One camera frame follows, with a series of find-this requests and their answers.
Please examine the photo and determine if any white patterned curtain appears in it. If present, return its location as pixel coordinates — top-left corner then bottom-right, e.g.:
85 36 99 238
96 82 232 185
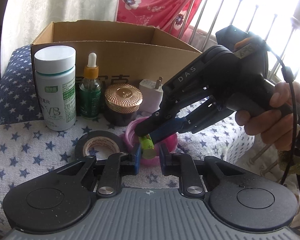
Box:
5 0 122 48

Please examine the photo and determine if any white usb wall charger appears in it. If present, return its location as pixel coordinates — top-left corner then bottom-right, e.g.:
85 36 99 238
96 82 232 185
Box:
139 77 163 113

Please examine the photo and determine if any green dropper bottle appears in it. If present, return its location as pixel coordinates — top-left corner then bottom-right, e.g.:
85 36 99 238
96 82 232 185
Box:
79 52 102 119

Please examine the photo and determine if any white vitamin pill bottle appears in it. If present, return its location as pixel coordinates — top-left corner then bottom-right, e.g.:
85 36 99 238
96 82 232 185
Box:
34 46 76 131

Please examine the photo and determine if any metal railing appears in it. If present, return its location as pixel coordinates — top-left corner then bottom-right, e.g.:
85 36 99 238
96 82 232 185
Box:
171 0 300 82

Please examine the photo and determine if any rose gold lid cream jar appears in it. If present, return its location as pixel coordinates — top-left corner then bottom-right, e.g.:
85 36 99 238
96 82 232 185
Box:
104 83 143 126

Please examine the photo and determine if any person's right hand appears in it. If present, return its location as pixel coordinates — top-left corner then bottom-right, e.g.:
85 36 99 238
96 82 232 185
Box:
235 82 293 151

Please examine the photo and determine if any green lighter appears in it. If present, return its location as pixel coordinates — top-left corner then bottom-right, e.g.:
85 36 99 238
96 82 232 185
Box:
138 134 157 160

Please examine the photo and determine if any red floral cloth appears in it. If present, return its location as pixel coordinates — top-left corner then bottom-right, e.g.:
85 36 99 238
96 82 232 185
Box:
116 0 202 38

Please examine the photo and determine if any pink plastic lid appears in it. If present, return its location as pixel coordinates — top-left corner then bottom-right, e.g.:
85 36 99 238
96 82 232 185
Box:
120 116 178 167

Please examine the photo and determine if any brown cardboard box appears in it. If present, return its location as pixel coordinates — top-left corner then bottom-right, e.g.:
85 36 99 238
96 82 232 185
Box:
31 20 200 86

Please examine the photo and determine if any black electrical tape roll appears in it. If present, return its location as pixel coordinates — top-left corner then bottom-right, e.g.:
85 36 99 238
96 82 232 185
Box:
75 131 127 160

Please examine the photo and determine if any black cable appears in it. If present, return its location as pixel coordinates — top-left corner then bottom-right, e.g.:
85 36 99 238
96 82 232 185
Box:
264 47 300 186

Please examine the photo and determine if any blue white star cloth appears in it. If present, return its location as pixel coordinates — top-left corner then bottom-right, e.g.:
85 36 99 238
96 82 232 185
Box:
0 46 255 235

